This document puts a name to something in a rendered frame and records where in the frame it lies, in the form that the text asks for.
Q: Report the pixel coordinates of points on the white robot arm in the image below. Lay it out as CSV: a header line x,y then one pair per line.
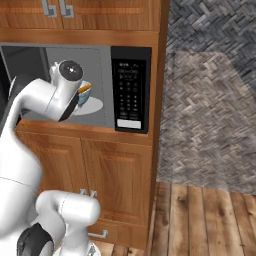
x,y
23,173

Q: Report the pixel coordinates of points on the black and grey microwave oven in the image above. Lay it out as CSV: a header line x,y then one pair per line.
x,y
130,90

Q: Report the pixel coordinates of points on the white microwave turntable plate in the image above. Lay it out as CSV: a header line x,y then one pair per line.
x,y
93,106

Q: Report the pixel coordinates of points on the white and blue bowl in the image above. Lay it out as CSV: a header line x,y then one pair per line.
x,y
84,95

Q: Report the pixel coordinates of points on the orange carrot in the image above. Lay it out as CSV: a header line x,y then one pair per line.
x,y
85,88

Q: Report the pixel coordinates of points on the dark microwave door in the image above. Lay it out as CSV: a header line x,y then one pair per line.
x,y
4,90

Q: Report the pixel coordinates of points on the wooden cupboard door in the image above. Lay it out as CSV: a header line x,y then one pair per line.
x,y
118,176
23,13
63,160
113,13

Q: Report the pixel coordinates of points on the wooden drawer front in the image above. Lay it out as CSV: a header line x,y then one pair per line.
x,y
128,235

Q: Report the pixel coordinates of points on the tall wooden cabinet frame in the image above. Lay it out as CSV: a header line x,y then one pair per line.
x,y
160,100

